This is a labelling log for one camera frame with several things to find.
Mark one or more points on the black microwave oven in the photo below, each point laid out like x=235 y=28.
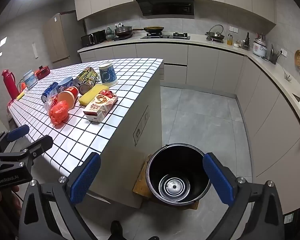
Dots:
x=92 y=38

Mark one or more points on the person's black shoe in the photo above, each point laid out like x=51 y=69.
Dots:
x=116 y=230
x=153 y=238

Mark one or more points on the red thermos jug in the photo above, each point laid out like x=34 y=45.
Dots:
x=10 y=85

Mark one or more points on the red paper cup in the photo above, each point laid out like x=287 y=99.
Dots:
x=70 y=93

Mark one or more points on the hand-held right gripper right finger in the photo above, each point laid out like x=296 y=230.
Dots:
x=218 y=180

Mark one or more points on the person's left hand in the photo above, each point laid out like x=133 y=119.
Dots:
x=0 y=197

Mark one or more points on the small white jar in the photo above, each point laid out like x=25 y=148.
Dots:
x=237 y=44

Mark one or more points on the black range hood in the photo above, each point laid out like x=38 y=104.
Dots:
x=165 y=5

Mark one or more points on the small yellow item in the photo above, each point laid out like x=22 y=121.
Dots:
x=20 y=96

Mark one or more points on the black utensil holder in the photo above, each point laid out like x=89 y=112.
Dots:
x=273 y=58

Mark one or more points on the dark glass bottle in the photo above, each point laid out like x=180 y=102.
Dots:
x=247 y=38

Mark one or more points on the pot with glass lid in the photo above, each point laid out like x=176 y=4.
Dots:
x=216 y=34

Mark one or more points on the yellow oil bottle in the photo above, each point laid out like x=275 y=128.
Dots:
x=230 y=41

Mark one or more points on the clear container blue label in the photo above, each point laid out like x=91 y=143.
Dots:
x=30 y=80

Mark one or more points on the yellow sponge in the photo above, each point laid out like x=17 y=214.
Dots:
x=90 y=96

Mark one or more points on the white rice cooker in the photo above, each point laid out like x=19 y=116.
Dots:
x=260 y=47

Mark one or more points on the blue patterned paper cup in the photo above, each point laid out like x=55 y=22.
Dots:
x=108 y=76

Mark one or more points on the island socket panel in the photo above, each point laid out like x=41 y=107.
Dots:
x=141 y=127

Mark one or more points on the lidded wok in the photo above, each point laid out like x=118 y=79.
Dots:
x=123 y=31

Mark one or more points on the small red box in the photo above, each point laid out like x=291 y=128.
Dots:
x=42 y=72

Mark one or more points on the black frying pan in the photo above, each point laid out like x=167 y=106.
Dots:
x=153 y=29

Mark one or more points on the beige lower kitchen cabinets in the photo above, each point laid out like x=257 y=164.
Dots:
x=207 y=65

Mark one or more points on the beige refrigerator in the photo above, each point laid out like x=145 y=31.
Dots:
x=62 y=40

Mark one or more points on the small white bowl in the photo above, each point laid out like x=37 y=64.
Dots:
x=287 y=78

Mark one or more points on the clear plastic wrapper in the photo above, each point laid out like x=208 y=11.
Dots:
x=48 y=103

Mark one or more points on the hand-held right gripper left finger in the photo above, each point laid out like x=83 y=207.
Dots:
x=85 y=177

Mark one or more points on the black gas stove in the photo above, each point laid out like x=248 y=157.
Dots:
x=165 y=36

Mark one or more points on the black round trash bin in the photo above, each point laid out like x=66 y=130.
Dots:
x=177 y=162

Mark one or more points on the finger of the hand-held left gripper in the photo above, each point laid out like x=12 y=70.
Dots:
x=41 y=143
x=17 y=133

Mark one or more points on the blue drink can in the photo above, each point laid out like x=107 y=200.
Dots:
x=50 y=91

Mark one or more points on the white tiled kitchen island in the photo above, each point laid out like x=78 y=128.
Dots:
x=120 y=170

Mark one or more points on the round bamboo strainer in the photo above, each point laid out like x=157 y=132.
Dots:
x=299 y=58

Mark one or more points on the white wall outlet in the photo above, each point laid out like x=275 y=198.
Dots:
x=283 y=52
x=118 y=25
x=233 y=29

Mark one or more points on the red wrapper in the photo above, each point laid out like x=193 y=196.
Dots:
x=58 y=111

